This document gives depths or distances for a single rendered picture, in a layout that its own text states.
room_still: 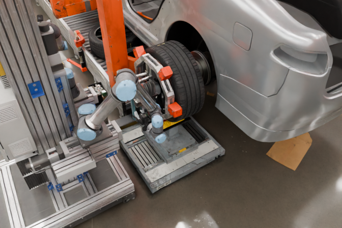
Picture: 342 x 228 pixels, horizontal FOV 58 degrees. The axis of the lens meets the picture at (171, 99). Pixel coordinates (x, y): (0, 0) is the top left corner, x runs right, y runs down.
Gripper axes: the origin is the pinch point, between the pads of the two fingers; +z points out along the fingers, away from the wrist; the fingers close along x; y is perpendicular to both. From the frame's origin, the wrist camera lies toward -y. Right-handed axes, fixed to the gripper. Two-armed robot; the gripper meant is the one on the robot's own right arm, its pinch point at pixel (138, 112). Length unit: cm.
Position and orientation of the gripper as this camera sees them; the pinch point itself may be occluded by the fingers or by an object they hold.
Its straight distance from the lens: 236.9
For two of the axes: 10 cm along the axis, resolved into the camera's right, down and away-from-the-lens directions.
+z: -5.4, -5.5, 6.4
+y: 0.0, -7.6, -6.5
